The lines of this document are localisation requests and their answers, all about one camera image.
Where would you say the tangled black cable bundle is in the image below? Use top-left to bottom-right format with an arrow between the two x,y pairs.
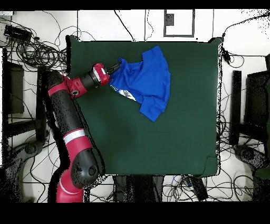
0,15 -> 68,72

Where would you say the dark grey floor stand base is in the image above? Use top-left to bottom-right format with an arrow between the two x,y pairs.
233,144 -> 270,201
0,140 -> 45,203

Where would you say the blue printed T-shirt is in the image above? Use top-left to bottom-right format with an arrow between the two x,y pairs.
109,45 -> 171,123

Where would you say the dark green table cloth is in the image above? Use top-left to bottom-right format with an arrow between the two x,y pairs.
64,34 -> 222,179

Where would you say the black metal frame stand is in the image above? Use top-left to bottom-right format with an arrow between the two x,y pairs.
229,53 -> 270,146
2,48 -> 50,146

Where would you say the black floor cable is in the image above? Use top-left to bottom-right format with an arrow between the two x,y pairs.
113,9 -> 136,42

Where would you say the black electronics box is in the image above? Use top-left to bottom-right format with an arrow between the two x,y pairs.
3,24 -> 33,42

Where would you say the black plug adapter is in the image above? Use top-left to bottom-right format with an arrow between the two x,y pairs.
221,48 -> 233,65

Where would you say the dark green round object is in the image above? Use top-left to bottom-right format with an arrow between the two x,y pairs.
254,167 -> 270,180

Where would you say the small dark grey square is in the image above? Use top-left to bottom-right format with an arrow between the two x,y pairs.
165,13 -> 175,26

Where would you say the grey square floor frame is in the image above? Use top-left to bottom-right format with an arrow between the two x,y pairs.
163,9 -> 195,38

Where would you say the black rectangular floor device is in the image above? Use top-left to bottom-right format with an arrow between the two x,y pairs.
189,176 -> 209,201

